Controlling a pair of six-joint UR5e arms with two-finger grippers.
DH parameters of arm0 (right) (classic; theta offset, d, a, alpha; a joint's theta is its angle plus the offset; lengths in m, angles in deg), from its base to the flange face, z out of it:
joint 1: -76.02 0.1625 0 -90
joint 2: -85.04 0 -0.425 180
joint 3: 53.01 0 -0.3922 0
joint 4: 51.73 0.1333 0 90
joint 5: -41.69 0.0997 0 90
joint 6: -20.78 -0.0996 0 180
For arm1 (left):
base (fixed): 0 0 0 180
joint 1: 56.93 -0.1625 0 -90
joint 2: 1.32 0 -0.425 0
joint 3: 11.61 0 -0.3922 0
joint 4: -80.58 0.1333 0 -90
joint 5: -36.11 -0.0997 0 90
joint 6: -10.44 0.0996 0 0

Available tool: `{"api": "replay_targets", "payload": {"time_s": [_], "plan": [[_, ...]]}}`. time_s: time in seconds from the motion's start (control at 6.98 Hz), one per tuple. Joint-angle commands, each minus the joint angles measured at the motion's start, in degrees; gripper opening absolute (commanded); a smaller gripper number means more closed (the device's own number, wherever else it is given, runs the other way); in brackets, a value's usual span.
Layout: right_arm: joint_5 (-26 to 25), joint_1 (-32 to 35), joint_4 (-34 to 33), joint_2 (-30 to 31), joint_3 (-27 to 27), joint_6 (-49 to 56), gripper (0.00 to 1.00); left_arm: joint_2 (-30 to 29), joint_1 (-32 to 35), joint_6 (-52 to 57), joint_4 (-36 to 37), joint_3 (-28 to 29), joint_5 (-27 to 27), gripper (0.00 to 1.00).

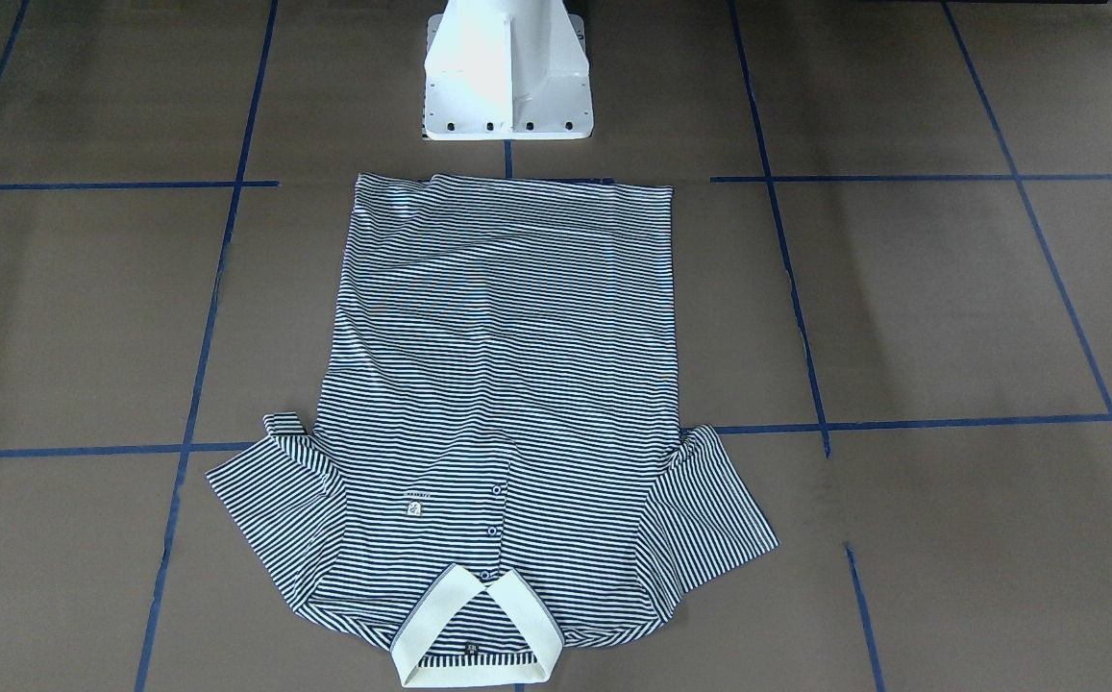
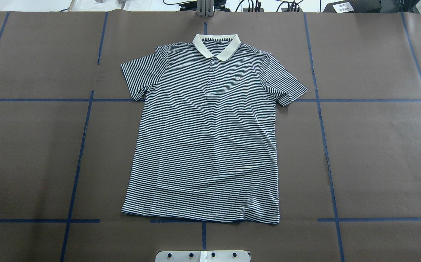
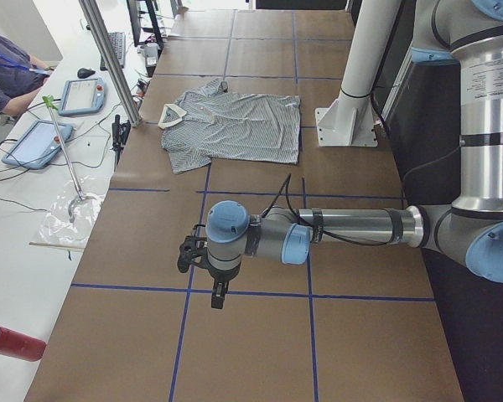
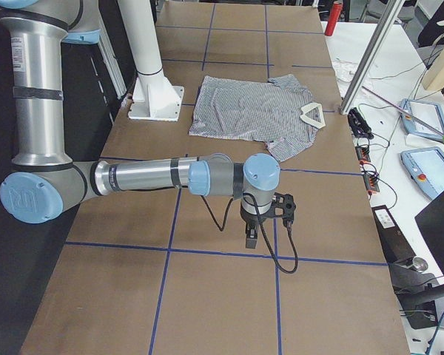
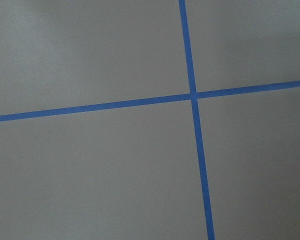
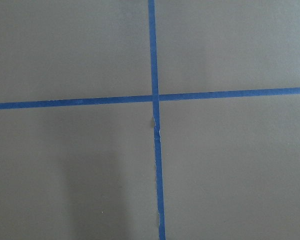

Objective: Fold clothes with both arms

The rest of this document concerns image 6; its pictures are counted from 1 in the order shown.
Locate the blue tape strip lengthwise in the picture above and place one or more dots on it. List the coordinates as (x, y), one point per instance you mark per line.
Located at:
(156, 119)

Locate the blue tape strip crosswise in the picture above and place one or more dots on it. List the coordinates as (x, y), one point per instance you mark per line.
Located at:
(149, 98)

